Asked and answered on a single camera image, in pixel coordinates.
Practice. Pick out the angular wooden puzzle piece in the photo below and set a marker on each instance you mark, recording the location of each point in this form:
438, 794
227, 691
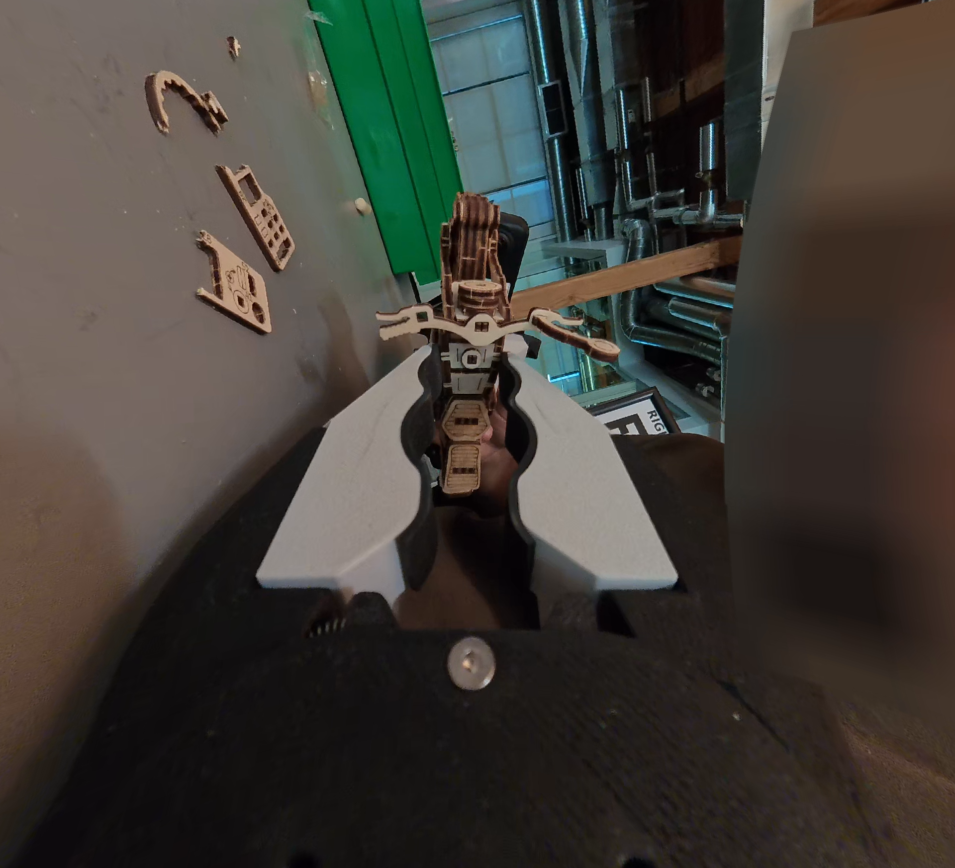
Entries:
216, 286

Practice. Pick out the silver ventilation duct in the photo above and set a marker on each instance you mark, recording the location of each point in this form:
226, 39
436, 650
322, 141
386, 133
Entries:
563, 25

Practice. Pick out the grey desk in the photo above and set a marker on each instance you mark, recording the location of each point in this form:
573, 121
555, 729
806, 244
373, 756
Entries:
112, 286

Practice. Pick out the flexible silver duct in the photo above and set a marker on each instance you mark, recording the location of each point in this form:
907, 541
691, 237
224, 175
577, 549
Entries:
671, 331

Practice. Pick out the wooden motorcycle model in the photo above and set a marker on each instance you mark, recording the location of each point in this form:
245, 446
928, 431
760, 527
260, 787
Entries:
470, 286

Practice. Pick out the wooden beam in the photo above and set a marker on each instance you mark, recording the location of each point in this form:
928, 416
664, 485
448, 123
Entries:
656, 264

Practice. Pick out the curved wooden puzzle piece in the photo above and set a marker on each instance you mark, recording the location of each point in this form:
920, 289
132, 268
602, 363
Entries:
157, 107

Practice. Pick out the green plastic bin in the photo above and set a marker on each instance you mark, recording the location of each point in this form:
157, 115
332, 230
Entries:
380, 107

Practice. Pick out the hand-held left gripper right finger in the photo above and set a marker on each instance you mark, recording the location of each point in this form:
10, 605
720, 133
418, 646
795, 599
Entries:
589, 502

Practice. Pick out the rectangular slotted wooden puzzle piece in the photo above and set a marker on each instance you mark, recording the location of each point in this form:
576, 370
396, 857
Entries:
257, 215

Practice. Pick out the large window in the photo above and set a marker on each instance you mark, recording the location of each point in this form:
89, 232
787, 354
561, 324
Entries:
485, 107

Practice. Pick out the metal pipes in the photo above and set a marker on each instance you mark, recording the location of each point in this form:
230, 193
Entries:
671, 208

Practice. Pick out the black rounded device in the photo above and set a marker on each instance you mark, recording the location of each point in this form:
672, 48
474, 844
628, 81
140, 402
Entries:
515, 241

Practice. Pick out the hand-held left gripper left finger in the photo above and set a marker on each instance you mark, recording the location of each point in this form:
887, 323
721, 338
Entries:
351, 488

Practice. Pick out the clear tape scrap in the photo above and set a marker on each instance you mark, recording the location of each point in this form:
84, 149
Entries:
321, 18

